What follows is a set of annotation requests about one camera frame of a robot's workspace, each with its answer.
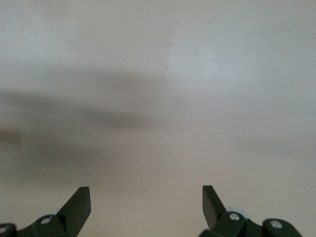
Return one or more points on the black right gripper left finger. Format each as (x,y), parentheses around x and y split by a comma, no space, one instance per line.
(77,209)

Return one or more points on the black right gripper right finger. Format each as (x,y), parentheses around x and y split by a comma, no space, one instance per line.
(212,209)

